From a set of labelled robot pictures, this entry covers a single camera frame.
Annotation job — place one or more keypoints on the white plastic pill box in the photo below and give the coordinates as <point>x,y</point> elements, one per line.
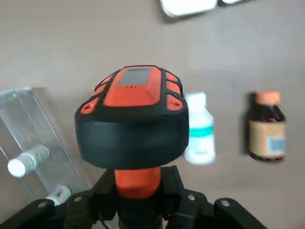
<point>186,7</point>

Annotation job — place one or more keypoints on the small white-capped vial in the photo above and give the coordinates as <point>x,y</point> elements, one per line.
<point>58,194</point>
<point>17,167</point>

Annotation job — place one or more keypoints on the white medicine bottle green label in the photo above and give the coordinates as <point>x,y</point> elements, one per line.
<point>202,133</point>

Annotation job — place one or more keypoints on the orange black barcode scanner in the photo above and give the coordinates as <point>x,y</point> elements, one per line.
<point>131,133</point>

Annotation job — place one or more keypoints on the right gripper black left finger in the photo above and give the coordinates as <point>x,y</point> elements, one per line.
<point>81,207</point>

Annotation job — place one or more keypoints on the brown medicine bottle orange cap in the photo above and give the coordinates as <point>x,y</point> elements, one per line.
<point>264,133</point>

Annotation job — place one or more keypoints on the clear acrylic wedge shelf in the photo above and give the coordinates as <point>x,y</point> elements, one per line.
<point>35,114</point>

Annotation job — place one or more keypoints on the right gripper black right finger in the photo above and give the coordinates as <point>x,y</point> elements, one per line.
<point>188,210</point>

